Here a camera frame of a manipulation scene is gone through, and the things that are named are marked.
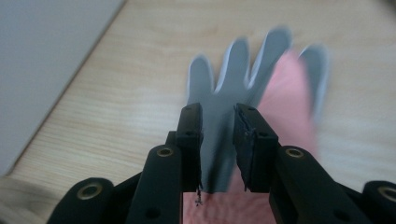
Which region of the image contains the pink glove with grey palm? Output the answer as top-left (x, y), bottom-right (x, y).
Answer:
top-left (181, 26), bottom-right (331, 224)

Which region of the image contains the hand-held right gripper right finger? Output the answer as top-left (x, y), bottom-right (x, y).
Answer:
top-left (233, 103), bottom-right (374, 224)

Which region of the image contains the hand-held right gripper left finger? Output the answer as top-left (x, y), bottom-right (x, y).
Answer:
top-left (125, 102), bottom-right (205, 224)

